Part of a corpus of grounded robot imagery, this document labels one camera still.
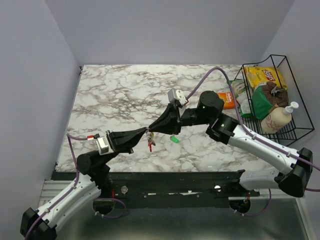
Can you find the cream lotion pump bottle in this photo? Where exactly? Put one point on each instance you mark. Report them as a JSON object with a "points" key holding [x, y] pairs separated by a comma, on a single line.
{"points": [[278, 118]]}

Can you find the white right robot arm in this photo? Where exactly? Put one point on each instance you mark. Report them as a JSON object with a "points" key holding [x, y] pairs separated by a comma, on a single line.
{"points": [[291, 171]]}

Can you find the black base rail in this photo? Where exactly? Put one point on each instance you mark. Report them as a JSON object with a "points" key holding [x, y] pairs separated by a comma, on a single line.
{"points": [[139, 190]]}

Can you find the white green snack bag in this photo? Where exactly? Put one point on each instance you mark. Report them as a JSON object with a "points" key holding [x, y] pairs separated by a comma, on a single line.
{"points": [[240, 91]]}

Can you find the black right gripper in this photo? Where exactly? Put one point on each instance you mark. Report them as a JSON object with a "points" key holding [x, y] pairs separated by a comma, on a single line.
{"points": [[169, 122]]}

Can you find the brown crumpled bag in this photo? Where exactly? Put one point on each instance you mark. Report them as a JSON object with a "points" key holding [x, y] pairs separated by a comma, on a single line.
{"points": [[276, 95]]}

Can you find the yellow chips bag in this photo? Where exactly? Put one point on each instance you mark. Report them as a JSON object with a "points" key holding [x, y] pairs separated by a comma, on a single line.
{"points": [[256, 75]]}

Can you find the black wire rack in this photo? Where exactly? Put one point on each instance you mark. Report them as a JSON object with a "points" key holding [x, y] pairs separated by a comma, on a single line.
{"points": [[301, 124]]}

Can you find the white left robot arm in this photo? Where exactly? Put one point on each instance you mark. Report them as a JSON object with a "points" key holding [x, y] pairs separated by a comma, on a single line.
{"points": [[91, 180]]}

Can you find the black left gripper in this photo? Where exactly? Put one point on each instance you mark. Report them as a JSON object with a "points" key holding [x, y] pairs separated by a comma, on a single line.
{"points": [[123, 141]]}

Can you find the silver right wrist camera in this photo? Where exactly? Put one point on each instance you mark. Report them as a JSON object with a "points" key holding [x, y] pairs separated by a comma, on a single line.
{"points": [[176, 96]]}

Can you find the green key tag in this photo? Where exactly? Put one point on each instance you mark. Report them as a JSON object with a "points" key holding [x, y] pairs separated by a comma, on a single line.
{"points": [[174, 139]]}

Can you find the red handled steel key organizer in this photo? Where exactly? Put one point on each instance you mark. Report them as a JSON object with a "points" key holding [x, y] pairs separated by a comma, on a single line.
{"points": [[150, 140]]}

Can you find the orange razor box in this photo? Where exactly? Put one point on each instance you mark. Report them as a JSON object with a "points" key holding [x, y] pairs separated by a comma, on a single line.
{"points": [[228, 100]]}

